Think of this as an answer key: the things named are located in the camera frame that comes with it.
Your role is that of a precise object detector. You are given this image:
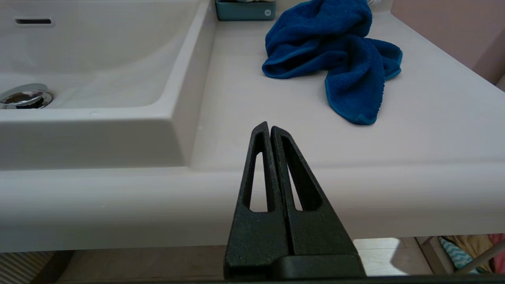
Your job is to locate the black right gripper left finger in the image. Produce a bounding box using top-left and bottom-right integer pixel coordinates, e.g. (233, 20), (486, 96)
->
(224, 121), (293, 280)

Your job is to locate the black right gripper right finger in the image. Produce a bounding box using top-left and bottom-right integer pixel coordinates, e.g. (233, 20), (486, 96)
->
(271, 126), (361, 257)

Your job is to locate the blue microfibre cloth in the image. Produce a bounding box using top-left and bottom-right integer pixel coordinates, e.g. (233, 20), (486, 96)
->
(262, 0), (403, 126)

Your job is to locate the white vanity sink basin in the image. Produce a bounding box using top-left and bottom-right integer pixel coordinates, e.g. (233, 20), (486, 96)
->
(0, 0), (217, 170)

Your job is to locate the teal striped cloth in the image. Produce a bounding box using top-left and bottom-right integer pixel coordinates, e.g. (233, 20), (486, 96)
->
(439, 236), (480, 273)

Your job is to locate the grey metal rod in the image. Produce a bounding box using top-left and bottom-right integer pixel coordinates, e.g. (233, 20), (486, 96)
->
(454, 238), (505, 275)

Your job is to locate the blue rectangular tray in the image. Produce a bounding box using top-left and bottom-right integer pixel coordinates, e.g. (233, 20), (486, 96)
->
(215, 0), (277, 21)

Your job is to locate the white ribbed bin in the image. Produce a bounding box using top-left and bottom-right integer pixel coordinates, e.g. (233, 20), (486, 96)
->
(0, 251), (56, 284)

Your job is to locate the chrome drain stopper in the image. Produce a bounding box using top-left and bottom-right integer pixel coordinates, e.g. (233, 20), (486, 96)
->
(0, 83), (53, 110)

